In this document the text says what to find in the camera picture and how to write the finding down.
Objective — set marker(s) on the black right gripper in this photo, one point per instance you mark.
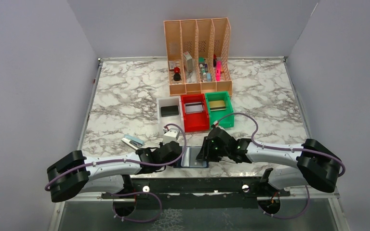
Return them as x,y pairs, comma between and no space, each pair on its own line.
205,153

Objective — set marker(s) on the light blue stapler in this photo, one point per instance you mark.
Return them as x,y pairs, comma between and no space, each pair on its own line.
133,142

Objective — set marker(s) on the red and black stamp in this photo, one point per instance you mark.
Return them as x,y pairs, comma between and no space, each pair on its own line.
177,75

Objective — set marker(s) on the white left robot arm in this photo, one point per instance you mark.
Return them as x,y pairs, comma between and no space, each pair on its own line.
76,173

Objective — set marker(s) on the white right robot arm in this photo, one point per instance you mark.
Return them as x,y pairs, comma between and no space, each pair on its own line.
307,164

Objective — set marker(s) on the green plastic bin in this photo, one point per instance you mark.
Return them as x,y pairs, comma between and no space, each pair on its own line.
227,122

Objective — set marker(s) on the black card from holder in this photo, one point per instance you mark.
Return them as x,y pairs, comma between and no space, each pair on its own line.
172,110

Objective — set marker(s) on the white box in organizer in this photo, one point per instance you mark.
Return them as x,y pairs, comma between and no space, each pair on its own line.
188,62

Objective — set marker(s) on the red plastic bin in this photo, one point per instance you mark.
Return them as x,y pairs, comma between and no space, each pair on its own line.
198,121

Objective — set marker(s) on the silver card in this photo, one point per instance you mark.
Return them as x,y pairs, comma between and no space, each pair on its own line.
191,108

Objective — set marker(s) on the navy blue card holder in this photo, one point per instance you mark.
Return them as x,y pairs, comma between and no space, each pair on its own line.
189,159

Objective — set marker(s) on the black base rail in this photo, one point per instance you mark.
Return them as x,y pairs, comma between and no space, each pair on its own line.
194,193

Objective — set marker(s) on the white plastic bin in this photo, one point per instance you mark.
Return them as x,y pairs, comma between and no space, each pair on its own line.
162,121

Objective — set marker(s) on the peach desk file organizer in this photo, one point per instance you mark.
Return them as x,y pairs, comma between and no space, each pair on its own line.
207,40

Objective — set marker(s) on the gold card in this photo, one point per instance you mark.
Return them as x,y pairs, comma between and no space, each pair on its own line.
217,105

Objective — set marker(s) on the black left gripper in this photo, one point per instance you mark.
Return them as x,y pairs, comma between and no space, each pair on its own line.
161,144

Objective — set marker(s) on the pink highlighter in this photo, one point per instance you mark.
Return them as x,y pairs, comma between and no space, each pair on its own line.
218,70

